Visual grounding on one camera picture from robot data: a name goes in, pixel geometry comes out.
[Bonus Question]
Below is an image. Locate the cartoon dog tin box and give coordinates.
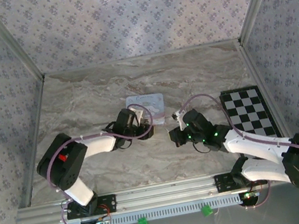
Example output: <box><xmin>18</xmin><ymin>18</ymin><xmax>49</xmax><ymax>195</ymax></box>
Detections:
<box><xmin>124</xmin><ymin>90</ymin><xmax>170</xmax><ymax>131</ymax></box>

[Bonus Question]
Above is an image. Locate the black white checkerboard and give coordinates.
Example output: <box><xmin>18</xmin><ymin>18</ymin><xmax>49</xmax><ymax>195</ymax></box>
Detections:
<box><xmin>218</xmin><ymin>81</ymin><xmax>284</xmax><ymax>147</ymax></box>

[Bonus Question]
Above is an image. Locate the aluminium table edge bar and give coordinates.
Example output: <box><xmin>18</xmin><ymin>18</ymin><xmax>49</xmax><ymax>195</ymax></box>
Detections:
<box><xmin>42</xmin><ymin>38</ymin><xmax>241</xmax><ymax>78</ymax></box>

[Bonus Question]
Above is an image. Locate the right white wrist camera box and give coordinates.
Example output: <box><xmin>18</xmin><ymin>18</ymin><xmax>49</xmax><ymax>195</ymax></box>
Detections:
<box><xmin>171</xmin><ymin>107</ymin><xmax>191</xmax><ymax>132</ymax></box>

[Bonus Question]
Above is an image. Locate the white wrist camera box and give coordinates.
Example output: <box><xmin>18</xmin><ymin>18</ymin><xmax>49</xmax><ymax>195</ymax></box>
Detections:
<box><xmin>171</xmin><ymin>107</ymin><xmax>191</xmax><ymax>132</ymax></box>
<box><xmin>127</xmin><ymin>103</ymin><xmax>147</xmax><ymax>128</ymax></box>

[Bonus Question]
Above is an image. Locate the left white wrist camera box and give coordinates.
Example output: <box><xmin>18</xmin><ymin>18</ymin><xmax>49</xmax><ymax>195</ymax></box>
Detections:
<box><xmin>127</xmin><ymin>103</ymin><xmax>147</xmax><ymax>128</ymax></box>

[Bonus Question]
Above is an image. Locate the right gripper black cable loop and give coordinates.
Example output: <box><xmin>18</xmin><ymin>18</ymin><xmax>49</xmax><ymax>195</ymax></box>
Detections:
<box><xmin>191</xmin><ymin>139</ymin><xmax>213</xmax><ymax>156</ymax></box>

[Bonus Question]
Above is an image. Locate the gripper black cable loop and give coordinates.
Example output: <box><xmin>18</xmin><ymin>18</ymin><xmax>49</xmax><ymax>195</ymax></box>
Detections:
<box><xmin>113</xmin><ymin>139</ymin><xmax>135</xmax><ymax>153</ymax></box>
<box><xmin>191</xmin><ymin>139</ymin><xmax>213</xmax><ymax>156</ymax></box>

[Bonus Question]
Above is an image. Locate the left gripper black cable loop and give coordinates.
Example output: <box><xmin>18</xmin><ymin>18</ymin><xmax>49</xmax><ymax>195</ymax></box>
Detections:
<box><xmin>113</xmin><ymin>139</ymin><xmax>135</xmax><ymax>153</ymax></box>

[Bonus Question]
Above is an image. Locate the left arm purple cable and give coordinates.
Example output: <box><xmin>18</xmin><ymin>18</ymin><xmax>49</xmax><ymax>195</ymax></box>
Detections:
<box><xmin>37</xmin><ymin>101</ymin><xmax>173</xmax><ymax>224</ymax></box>

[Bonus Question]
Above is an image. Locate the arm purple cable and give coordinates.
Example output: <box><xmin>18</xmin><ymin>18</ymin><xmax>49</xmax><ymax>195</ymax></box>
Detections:
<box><xmin>175</xmin><ymin>77</ymin><xmax>299</xmax><ymax>220</ymax></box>
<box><xmin>37</xmin><ymin>101</ymin><xmax>173</xmax><ymax>224</ymax></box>

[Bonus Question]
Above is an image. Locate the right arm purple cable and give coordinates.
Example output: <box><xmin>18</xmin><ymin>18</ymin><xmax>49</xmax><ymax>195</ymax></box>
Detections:
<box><xmin>175</xmin><ymin>77</ymin><xmax>299</xmax><ymax>220</ymax></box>

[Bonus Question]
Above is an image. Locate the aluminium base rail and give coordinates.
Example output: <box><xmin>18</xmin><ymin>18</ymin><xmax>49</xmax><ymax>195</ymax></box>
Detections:
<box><xmin>12</xmin><ymin>158</ymin><xmax>299</xmax><ymax>224</ymax></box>

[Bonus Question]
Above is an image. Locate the grey slotted cable duct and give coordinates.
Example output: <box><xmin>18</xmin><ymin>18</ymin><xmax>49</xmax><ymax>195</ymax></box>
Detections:
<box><xmin>59</xmin><ymin>192</ymin><xmax>244</xmax><ymax>224</ymax></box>

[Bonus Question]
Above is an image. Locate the aluminium table side rail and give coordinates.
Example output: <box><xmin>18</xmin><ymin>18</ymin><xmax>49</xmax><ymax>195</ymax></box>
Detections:
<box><xmin>235</xmin><ymin>32</ymin><xmax>299</xmax><ymax>165</ymax></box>
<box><xmin>0</xmin><ymin>75</ymin><xmax>68</xmax><ymax>210</ymax></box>

